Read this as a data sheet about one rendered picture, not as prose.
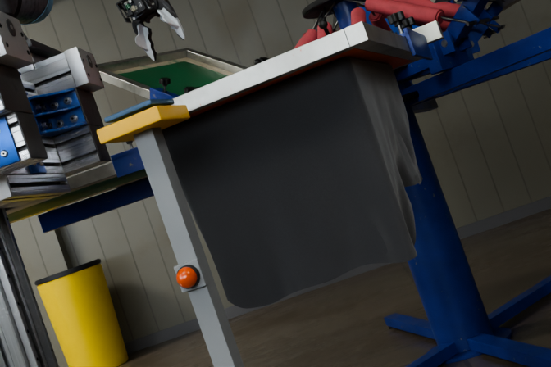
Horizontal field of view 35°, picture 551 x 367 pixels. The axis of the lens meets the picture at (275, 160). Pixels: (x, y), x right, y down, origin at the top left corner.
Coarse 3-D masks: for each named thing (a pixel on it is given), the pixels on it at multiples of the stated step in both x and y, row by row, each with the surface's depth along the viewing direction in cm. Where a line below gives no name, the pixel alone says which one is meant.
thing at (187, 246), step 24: (120, 120) 154; (144, 120) 152; (168, 120) 155; (144, 144) 157; (168, 168) 158; (168, 192) 157; (168, 216) 157; (192, 240) 157; (192, 264) 155; (192, 288) 155; (216, 288) 159; (216, 312) 156; (216, 336) 156; (216, 360) 156; (240, 360) 158
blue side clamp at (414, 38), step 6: (408, 30) 210; (408, 36) 208; (414, 36) 216; (420, 36) 227; (408, 42) 208; (414, 42) 213; (420, 42) 223; (426, 42) 236; (414, 48) 209; (420, 48) 218; (426, 48) 231; (414, 54) 208; (420, 54) 215; (426, 54) 227
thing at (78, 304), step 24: (96, 264) 586; (48, 288) 574; (72, 288) 572; (96, 288) 580; (48, 312) 581; (72, 312) 571; (96, 312) 576; (72, 336) 572; (96, 336) 573; (120, 336) 588; (72, 360) 576; (96, 360) 572; (120, 360) 580
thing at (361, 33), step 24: (360, 24) 163; (312, 48) 166; (336, 48) 165; (360, 48) 171; (384, 48) 185; (408, 48) 208; (240, 72) 171; (264, 72) 170; (288, 72) 169; (192, 96) 175; (216, 96) 173
